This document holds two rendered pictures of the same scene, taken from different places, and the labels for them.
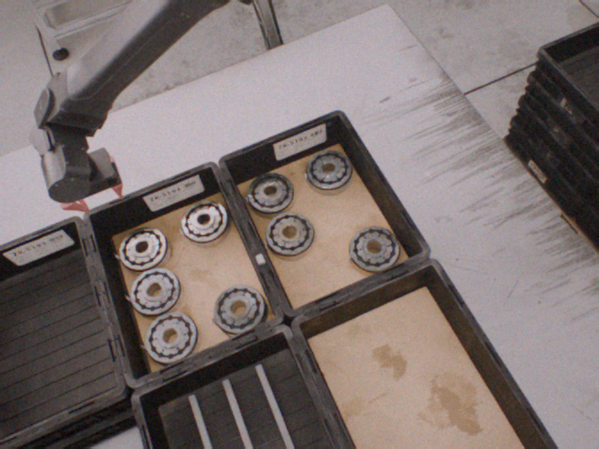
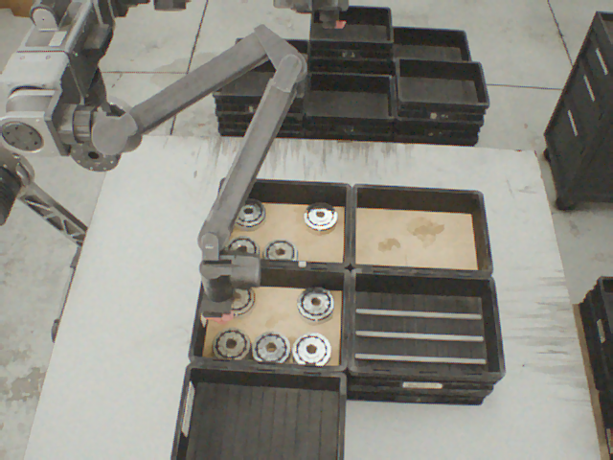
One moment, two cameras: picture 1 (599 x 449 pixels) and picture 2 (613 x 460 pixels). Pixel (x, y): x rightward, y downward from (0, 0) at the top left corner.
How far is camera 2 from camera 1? 1.01 m
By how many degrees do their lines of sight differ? 37
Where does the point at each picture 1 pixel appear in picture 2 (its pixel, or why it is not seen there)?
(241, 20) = not seen: outside the picture
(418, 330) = (378, 223)
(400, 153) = not seen: hidden behind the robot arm
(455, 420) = (433, 233)
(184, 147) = (131, 310)
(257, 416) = (386, 326)
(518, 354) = not seen: hidden behind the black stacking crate
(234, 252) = (268, 294)
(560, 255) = (359, 155)
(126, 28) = (256, 145)
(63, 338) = (264, 428)
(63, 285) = (219, 416)
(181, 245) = (240, 324)
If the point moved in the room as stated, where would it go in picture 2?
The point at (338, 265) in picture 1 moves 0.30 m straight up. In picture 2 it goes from (316, 241) to (318, 176)
